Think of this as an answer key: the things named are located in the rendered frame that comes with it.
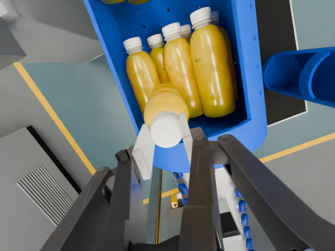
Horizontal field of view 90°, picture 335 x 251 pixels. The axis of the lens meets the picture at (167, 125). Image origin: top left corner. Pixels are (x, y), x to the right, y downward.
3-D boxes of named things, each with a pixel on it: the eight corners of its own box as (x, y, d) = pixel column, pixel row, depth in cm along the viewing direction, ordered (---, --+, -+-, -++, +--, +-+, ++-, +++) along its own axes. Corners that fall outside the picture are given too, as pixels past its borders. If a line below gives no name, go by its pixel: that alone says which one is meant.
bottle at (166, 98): (147, 109, 39) (133, 146, 22) (154, 78, 37) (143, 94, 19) (177, 115, 40) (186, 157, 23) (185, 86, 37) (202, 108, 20)
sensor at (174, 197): (172, 199, 73) (173, 208, 69) (170, 194, 72) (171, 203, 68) (189, 195, 72) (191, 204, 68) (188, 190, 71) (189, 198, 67)
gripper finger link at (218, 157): (196, 155, 12) (238, 145, 12) (188, 128, 17) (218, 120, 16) (200, 172, 13) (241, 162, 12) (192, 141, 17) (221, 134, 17)
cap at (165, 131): (148, 138, 22) (146, 144, 20) (154, 109, 20) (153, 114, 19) (177, 144, 22) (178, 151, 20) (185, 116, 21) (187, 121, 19)
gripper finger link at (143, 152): (151, 179, 15) (143, 181, 15) (155, 143, 21) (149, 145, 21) (139, 150, 14) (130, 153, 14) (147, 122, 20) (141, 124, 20)
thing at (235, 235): (203, 208, 71) (212, 245, 56) (201, 201, 70) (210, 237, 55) (227, 202, 70) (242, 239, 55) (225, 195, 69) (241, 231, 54)
